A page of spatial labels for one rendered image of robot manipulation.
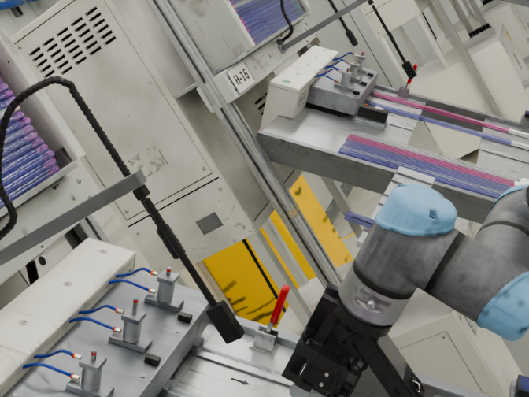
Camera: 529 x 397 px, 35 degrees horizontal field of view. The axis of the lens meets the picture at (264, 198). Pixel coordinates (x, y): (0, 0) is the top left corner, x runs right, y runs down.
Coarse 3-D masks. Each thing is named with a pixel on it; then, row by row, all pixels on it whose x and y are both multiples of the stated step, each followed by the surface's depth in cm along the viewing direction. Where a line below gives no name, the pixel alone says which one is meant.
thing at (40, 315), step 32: (96, 256) 121; (128, 256) 123; (32, 288) 111; (64, 288) 112; (96, 288) 113; (0, 320) 103; (32, 320) 104; (64, 320) 105; (0, 352) 97; (32, 352) 99; (0, 384) 93
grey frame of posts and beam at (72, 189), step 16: (64, 176) 125; (80, 176) 129; (48, 192) 120; (64, 192) 123; (80, 192) 127; (16, 208) 113; (32, 208) 116; (48, 208) 119; (64, 208) 122; (0, 224) 109; (16, 224) 112; (32, 224) 115; (80, 224) 128; (96, 224) 131; (0, 240) 108; (16, 240) 111; (48, 240) 116; (80, 240) 130; (32, 256) 112; (0, 272) 106; (16, 272) 108
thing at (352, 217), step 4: (348, 212) 136; (352, 212) 136; (348, 216) 135; (352, 216) 135; (356, 216) 135; (360, 216) 135; (348, 220) 135; (352, 220) 135; (356, 220) 135; (360, 220) 135; (364, 220) 134; (368, 220) 135; (372, 220) 135; (360, 224) 135; (364, 224) 135; (368, 224) 134
